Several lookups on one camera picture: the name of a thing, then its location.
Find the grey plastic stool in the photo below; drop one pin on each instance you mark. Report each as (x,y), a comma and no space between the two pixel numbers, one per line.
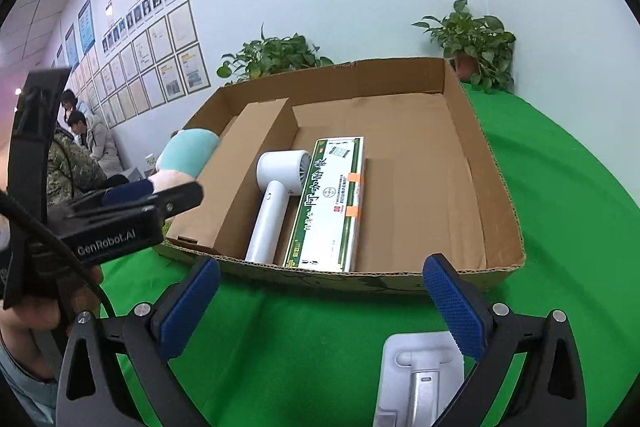
(134,174)

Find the blue wall sign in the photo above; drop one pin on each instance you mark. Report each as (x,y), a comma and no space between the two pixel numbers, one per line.
(86,24)
(71,46)

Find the white packaged item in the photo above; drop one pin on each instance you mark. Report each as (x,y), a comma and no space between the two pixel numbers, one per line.
(417,387)

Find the wall of framed certificates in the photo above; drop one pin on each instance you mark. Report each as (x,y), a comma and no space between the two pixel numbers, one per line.
(170,72)

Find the large cardboard box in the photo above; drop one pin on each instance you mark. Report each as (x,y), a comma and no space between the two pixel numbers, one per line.
(425,187)

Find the person's left hand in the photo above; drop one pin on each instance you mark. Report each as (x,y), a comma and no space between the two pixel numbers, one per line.
(25,332)

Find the green tablecloth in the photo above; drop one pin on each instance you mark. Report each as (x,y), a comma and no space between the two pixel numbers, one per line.
(550,207)

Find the green and white carton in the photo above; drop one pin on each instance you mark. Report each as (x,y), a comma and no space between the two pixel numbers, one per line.
(325,227)

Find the white hair dryer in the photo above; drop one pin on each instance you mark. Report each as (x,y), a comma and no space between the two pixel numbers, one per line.
(270,217)

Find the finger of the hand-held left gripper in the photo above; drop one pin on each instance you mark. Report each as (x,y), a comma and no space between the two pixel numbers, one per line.
(130,193)
(170,202)

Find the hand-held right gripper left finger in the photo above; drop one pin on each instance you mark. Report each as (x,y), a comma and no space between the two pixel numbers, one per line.
(190,307)

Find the person's left forearm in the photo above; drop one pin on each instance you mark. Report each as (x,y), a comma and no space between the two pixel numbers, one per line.
(20,394)

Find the small potted green plant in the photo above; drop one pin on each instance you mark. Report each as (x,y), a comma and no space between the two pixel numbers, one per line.
(475,47)

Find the pink pig plush toy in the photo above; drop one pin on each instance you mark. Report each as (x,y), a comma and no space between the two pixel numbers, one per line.
(187,152)

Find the white paper cup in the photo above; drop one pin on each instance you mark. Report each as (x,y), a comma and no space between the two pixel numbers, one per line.
(150,163)

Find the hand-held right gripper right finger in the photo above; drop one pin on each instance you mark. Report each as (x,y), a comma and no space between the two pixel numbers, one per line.
(452,307)

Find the bushy potted green plant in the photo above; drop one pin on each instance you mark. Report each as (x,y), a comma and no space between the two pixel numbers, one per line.
(275,57)

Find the small brown cardboard box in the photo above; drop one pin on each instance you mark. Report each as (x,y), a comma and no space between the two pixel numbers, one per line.
(245,167)

